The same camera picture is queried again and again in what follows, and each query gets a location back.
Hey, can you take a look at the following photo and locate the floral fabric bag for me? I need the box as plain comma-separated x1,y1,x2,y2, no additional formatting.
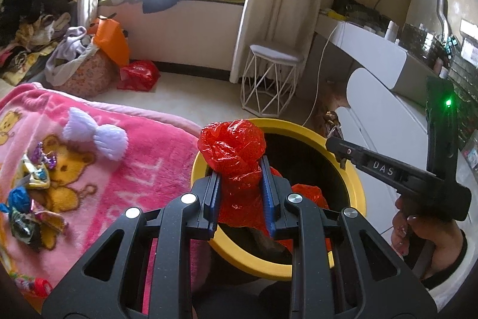
47,47,120,99

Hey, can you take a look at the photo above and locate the white bottle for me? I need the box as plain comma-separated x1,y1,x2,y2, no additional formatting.
384,20,401,43

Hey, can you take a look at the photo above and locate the purple candy wrapper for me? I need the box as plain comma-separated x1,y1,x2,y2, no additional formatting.
32,141,58,170

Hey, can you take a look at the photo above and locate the red snack tube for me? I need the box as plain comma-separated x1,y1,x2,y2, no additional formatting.
11,272,53,299

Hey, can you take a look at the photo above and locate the red plastic bag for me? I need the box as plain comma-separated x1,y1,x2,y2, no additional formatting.
197,119,333,252
117,60,161,91

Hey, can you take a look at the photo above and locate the yellow trash bin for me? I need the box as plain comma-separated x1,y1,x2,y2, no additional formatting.
190,118,368,282

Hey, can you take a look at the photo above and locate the black bag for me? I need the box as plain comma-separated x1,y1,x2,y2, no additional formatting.
332,0,382,21

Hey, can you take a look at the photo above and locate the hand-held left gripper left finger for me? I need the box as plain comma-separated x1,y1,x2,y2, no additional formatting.
42,170,225,319

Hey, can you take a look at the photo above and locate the white wire stool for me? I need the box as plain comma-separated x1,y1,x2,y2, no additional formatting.
240,43,306,118

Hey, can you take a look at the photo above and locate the white vanity desk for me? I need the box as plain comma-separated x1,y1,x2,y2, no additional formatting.
317,13,478,233

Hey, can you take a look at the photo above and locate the lavender cloth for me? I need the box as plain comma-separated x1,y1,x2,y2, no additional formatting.
45,25,99,86

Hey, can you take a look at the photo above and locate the pink printed blanket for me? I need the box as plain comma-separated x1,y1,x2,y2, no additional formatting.
0,82,210,314

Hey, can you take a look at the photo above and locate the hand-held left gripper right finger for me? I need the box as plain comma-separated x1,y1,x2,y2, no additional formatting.
259,155,438,319

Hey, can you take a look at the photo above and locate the pile of clothes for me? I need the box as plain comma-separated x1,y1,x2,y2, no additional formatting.
0,0,81,86

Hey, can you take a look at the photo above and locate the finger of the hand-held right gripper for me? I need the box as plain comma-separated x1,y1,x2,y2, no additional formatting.
325,137,368,171

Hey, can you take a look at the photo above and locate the white cable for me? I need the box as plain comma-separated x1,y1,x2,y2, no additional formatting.
302,22,345,126

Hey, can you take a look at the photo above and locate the person's right forearm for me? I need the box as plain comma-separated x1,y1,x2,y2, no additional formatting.
422,229,473,312

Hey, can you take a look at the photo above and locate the blue candy wrapper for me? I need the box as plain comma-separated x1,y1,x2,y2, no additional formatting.
0,186,33,216

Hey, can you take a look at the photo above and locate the orange paper bag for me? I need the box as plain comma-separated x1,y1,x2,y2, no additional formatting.
91,16,131,67

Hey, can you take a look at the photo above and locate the yellow snack packet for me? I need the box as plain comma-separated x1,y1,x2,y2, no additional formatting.
20,155,53,190

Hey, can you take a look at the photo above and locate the dark foil wrapper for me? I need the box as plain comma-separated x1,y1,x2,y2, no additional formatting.
8,207,70,253

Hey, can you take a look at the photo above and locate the person's right hand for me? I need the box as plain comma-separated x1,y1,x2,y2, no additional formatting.
389,196,465,279

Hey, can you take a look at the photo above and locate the silver framed mirror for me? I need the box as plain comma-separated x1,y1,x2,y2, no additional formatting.
405,0,449,41

